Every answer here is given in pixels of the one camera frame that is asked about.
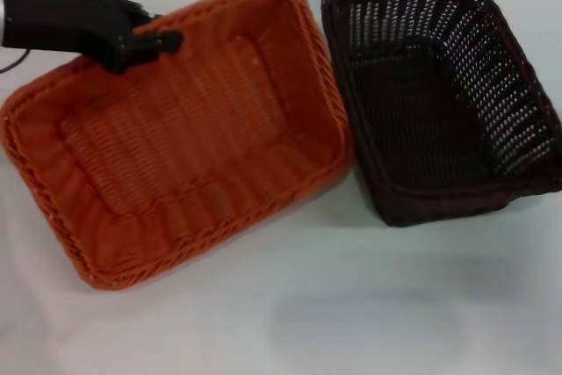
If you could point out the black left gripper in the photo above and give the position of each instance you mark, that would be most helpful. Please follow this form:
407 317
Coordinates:
57 15

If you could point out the dark brown woven basket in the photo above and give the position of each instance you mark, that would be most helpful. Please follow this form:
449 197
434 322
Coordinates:
421 129

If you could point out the orange woven plastic basket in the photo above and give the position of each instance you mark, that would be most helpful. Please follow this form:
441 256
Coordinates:
184 146

